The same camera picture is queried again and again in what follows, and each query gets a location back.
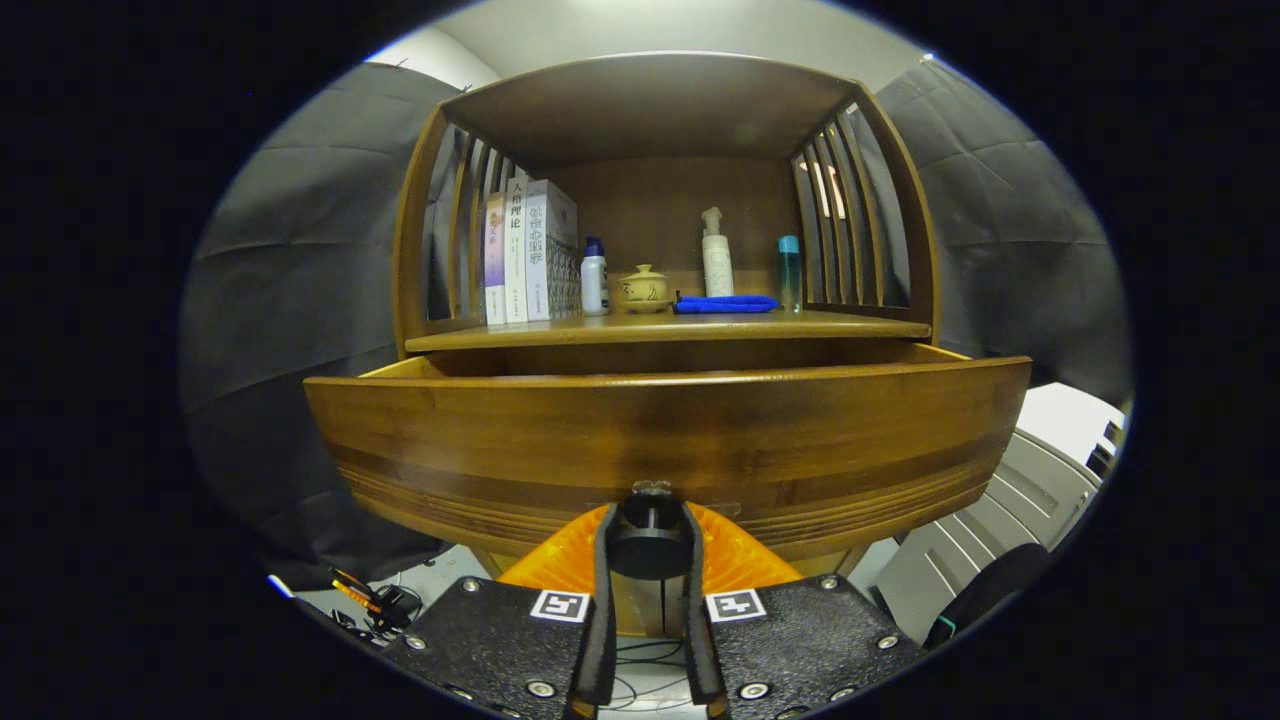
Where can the yellow lidded tea cup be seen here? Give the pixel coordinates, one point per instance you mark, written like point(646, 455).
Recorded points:
point(643, 290)

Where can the thick white patterned book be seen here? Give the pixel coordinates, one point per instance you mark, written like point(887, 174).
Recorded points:
point(555, 250)

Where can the black rounded object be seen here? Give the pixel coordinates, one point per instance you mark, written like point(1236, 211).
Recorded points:
point(995, 585)

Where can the thin white book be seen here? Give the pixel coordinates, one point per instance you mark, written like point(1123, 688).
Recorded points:
point(517, 250)

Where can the wooden countertop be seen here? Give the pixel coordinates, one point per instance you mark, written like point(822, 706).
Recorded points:
point(700, 326)

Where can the pink purple book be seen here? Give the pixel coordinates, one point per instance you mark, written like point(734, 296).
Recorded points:
point(495, 260)

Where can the white bottle with blue cap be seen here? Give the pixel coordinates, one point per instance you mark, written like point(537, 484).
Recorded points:
point(594, 285)

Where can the blue folded cloth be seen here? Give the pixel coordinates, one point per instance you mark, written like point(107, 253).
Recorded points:
point(725, 304)

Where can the white grey storage unit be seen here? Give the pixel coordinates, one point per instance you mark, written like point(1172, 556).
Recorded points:
point(1000, 500)

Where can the clear bottle with teal cap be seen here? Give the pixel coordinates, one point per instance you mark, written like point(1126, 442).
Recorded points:
point(790, 275)

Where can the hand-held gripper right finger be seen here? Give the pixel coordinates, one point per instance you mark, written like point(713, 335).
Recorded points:
point(697, 620)

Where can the wooden cabinet door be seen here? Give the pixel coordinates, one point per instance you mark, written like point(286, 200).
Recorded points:
point(675, 605)
point(638, 605)

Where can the white pump bottle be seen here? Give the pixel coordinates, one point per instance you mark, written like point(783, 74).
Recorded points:
point(717, 265)

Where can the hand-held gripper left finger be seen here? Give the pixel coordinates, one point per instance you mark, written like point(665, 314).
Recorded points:
point(600, 620)

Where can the black orange tool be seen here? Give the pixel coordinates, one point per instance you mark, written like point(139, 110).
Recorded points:
point(385, 605)

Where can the wooden drawer with black knob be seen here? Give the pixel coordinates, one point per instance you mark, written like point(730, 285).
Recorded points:
point(650, 420)

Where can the wooden cabinet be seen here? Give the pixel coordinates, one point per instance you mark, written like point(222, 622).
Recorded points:
point(650, 110)

